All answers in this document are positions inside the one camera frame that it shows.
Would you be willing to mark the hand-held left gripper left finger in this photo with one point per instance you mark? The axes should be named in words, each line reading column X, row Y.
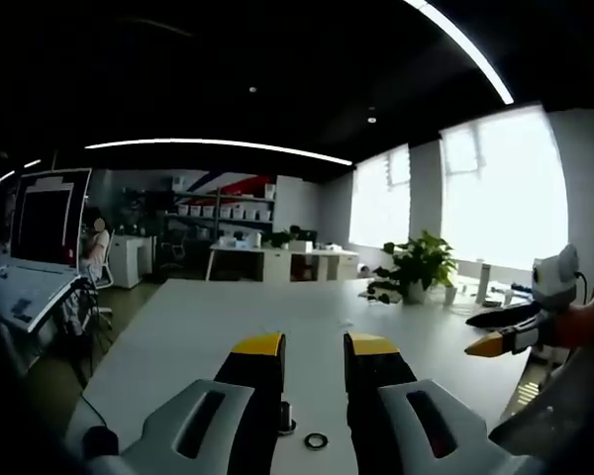
column 203, row 425

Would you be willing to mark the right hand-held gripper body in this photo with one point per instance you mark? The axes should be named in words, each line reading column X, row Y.
column 557, row 282

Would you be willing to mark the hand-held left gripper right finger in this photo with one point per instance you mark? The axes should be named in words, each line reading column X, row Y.
column 425, row 425

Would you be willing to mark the large steel threaded stud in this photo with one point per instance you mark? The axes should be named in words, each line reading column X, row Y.
column 287, row 418

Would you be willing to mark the large black washer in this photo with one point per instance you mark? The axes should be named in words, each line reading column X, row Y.
column 307, row 440

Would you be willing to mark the person's right hand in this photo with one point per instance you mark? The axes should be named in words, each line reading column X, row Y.
column 586, row 324

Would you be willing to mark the grey mesh office chair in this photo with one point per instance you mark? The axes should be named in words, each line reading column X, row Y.
column 549, row 410

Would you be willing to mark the large potted green plant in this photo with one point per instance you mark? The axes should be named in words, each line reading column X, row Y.
column 421, row 262

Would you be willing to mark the black rounded device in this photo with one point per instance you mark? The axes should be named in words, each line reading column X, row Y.
column 99, row 442

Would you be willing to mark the long white desk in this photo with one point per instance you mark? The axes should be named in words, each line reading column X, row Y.
column 277, row 264

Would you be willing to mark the white cabinet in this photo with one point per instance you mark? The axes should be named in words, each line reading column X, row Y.
column 131, row 262

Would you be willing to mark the small potted plant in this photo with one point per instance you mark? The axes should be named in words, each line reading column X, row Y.
column 277, row 239

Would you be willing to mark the shelf with white bins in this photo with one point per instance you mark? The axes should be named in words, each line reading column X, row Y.
column 223, row 213

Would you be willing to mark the straight ceiling light strip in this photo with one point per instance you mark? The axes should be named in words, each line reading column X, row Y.
column 470, row 49

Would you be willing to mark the white laptop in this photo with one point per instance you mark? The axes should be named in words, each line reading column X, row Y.
column 44, row 222

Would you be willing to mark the curved ceiling light strip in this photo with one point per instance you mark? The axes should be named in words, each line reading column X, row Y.
column 218, row 145

